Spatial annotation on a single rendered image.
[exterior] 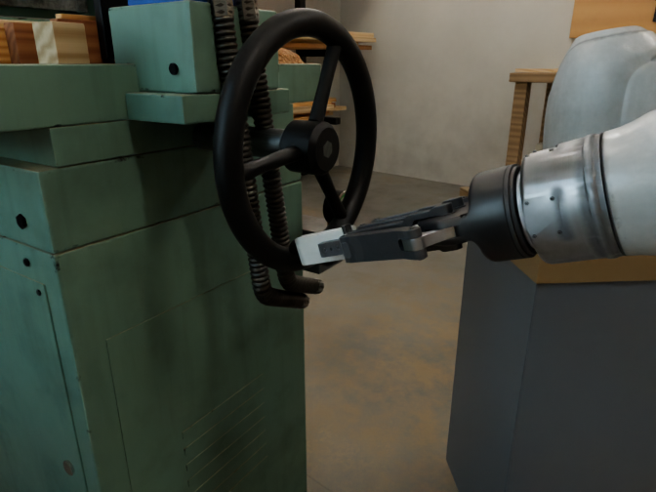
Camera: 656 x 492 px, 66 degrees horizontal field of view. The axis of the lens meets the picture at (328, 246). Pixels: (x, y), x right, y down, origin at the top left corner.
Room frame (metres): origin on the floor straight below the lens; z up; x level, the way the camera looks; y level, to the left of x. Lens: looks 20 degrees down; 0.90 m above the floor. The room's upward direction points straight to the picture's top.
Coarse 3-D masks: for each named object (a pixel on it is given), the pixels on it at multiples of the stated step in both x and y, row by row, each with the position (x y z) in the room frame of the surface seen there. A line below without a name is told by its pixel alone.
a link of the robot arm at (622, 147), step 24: (648, 120) 0.33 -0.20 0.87; (624, 144) 0.33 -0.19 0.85; (648, 144) 0.31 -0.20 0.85; (624, 168) 0.32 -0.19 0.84; (648, 168) 0.30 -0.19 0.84; (624, 192) 0.31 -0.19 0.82; (648, 192) 0.30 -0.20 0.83; (624, 216) 0.31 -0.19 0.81; (648, 216) 0.30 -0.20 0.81; (624, 240) 0.31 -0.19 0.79; (648, 240) 0.30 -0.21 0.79
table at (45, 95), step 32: (0, 64) 0.49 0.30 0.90; (32, 64) 0.51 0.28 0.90; (64, 64) 0.54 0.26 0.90; (96, 64) 0.56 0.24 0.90; (128, 64) 0.60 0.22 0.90; (288, 64) 0.84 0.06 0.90; (0, 96) 0.48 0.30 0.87; (32, 96) 0.50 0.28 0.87; (64, 96) 0.53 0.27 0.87; (96, 96) 0.56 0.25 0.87; (128, 96) 0.58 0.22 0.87; (160, 96) 0.55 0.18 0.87; (192, 96) 0.55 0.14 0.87; (288, 96) 0.68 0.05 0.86; (0, 128) 0.47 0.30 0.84; (32, 128) 0.50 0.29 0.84
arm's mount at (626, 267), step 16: (464, 192) 1.00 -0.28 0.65; (624, 256) 0.68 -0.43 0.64; (640, 256) 0.68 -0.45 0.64; (528, 272) 0.69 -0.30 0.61; (544, 272) 0.67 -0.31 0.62; (560, 272) 0.67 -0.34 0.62; (576, 272) 0.67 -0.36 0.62; (592, 272) 0.67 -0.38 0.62; (608, 272) 0.68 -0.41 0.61; (624, 272) 0.68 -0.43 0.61; (640, 272) 0.68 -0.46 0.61
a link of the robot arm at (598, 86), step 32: (608, 32) 0.81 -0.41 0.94; (640, 32) 0.79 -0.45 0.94; (576, 64) 0.81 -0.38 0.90; (608, 64) 0.78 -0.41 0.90; (640, 64) 0.77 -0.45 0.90; (576, 96) 0.80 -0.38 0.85; (608, 96) 0.77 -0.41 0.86; (640, 96) 0.75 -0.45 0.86; (544, 128) 0.86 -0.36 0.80; (576, 128) 0.79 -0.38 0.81; (608, 128) 0.76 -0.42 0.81
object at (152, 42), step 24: (192, 0) 0.56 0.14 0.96; (120, 24) 0.61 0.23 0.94; (144, 24) 0.59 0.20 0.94; (168, 24) 0.57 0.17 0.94; (192, 24) 0.55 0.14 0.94; (120, 48) 0.62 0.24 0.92; (144, 48) 0.59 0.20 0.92; (168, 48) 0.57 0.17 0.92; (192, 48) 0.55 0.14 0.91; (216, 48) 0.58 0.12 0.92; (144, 72) 0.60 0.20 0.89; (168, 72) 0.57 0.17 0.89; (192, 72) 0.55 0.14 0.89; (216, 72) 0.58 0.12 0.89
